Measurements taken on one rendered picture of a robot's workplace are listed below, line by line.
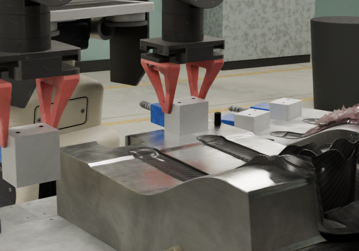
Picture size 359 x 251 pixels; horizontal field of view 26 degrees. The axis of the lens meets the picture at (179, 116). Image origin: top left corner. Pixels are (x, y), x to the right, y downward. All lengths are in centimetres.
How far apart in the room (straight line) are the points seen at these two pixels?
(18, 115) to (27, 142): 55
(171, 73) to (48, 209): 24
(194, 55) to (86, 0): 39
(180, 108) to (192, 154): 9
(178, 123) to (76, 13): 30
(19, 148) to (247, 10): 615
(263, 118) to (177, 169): 32
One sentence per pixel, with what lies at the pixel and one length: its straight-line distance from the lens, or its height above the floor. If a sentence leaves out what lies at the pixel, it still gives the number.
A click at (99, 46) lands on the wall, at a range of 682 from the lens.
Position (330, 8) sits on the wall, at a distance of 813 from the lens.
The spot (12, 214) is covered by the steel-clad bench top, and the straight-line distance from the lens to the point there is 104.
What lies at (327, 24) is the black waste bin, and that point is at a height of 61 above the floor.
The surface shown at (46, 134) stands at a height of 96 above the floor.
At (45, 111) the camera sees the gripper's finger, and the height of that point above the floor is 97.
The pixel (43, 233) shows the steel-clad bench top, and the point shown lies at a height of 80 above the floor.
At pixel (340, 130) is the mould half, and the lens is 109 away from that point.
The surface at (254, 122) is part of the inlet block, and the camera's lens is 121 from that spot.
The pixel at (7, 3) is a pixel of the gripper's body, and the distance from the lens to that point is 77.
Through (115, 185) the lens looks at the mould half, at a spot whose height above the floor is 88.
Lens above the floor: 115
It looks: 13 degrees down
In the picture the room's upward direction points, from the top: straight up
